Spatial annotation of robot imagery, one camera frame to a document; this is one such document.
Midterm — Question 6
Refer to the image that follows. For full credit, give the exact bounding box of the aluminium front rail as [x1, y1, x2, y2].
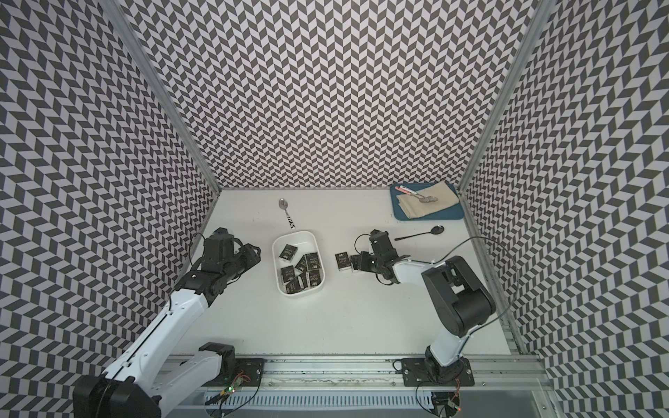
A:
[156, 354, 555, 392]

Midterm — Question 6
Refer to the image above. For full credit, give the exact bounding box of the red handled fork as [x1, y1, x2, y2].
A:
[395, 186, 437, 204]

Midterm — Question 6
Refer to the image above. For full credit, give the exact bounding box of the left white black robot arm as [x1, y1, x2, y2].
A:
[72, 227, 261, 417]

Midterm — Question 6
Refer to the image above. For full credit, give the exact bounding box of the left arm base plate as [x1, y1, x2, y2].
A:
[204, 357, 266, 388]

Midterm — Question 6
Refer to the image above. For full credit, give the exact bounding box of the teal tray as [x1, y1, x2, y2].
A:
[390, 185, 464, 221]

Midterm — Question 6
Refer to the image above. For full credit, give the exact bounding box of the black pocket tissue pack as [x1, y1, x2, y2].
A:
[284, 278, 304, 295]
[305, 253, 322, 271]
[336, 252, 352, 271]
[294, 254, 308, 272]
[279, 244, 298, 261]
[280, 266, 296, 284]
[307, 269, 322, 288]
[349, 254, 361, 272]

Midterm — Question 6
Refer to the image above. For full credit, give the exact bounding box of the white plastic storage box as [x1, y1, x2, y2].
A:
[272, 231, 326, 298]

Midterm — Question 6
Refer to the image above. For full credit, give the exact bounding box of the beige folded cloth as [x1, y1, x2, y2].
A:
[398, 182, 460, 218]

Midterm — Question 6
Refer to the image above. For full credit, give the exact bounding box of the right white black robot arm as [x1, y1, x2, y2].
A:
[359, 230, 497, 384]

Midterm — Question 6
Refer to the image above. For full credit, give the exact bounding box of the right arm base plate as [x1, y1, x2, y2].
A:
[400, 357, 475, 388]

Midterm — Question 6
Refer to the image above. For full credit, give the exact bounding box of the black spoon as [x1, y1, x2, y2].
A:
[395, 225, 444, 241]

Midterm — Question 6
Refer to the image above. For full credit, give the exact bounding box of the silver spoon patterned handle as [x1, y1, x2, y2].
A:
[278, 198, 295, 229]

